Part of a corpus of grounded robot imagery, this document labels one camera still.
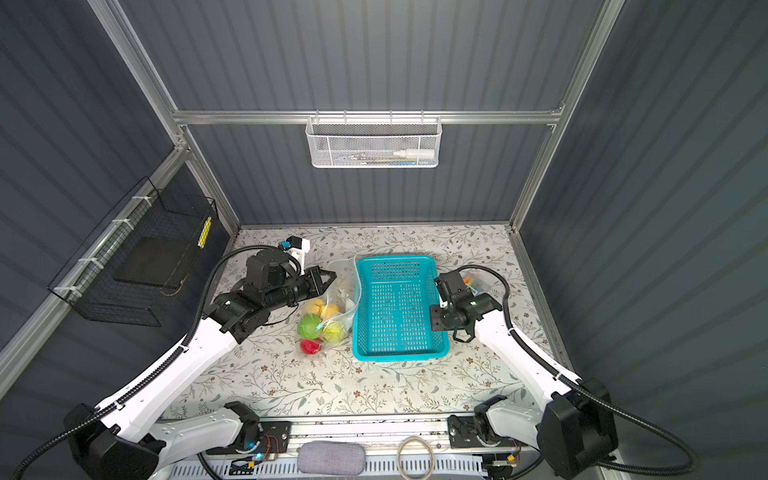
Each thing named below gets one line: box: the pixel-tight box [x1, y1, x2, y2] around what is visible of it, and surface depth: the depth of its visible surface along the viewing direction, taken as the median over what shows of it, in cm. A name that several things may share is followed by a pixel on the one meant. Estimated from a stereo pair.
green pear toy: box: [323, 322, 346, 344], surface depth 84 cm
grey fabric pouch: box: [297, 440, 367, 476], surface depth 69 cm
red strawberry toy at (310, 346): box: [300, 339, 322, 355], surface depth 85 cm
